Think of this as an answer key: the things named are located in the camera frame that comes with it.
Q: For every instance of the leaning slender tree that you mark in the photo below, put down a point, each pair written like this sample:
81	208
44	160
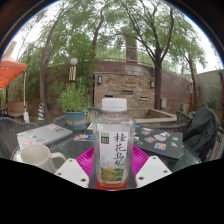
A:
43	86

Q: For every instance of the silver laptop with stickers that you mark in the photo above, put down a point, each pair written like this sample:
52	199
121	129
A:
43	133

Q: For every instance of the colourful printed card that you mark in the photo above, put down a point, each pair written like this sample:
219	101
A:
83	137

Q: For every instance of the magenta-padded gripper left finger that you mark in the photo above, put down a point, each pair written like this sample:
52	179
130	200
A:
70	172

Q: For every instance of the orange canopy with white pole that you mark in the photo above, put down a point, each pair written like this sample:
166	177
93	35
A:
10	70

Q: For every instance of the tall forked tree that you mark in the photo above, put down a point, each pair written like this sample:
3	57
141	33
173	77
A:
157	83

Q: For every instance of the clear drink bottle white cap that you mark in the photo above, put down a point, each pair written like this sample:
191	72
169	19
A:
113	146

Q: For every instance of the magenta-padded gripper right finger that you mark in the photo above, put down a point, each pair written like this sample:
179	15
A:
153	170

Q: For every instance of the black wall lantern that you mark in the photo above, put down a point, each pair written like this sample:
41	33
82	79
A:
99	79
152	84

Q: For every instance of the grey utility box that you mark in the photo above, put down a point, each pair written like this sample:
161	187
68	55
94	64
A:
163	103

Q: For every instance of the white ribbed mug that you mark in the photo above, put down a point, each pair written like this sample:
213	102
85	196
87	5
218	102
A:
36	155

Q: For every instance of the potted plant in teal pot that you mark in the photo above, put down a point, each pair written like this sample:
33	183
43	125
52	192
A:
76	120

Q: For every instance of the blue yellow striped bollard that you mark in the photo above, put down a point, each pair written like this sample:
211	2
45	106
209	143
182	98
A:
41	113

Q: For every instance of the globe-topped wooden lamp post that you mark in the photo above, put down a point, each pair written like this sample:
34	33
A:
73	73

